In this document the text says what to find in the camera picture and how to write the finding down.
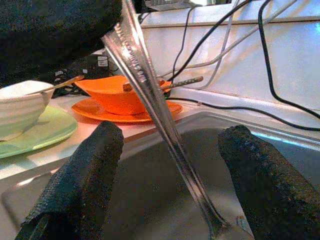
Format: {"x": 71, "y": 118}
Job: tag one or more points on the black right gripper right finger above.
{"x": 270, "y": 187}

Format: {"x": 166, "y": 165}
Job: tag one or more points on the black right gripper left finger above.
{"x": 82, "y": 175}

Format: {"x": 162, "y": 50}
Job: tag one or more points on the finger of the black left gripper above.
{"x": 62, "y": 15}
{"x": 50, "y": 50}

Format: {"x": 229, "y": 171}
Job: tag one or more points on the metal spoon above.
{"x": 71, "y": 80}

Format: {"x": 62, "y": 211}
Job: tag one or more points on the green plate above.
{"x": 55, "y": 127}

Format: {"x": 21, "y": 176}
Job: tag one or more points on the white bowl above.
{"x": 20, "y": 112}

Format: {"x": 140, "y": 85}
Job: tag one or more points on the silver stainless steel fork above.
{"x": 140, "y": 65}

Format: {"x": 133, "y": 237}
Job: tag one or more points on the black power strip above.
{"x": 65, "y": 90}

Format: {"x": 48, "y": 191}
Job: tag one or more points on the black labelled power adapter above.
{"x": 100, "y": 71}

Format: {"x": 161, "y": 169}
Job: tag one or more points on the orange plate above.
{"x": 87, "y": 110}

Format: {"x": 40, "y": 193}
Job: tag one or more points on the stainless steel sink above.
{"x": 155, "y": 175}

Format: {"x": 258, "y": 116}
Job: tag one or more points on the orange bowl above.
{"x": 110, "y": 97}

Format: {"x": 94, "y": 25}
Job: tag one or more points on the brown chopstick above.
{"x": 185, "y": 82}
{"x": 170, "y": 87}

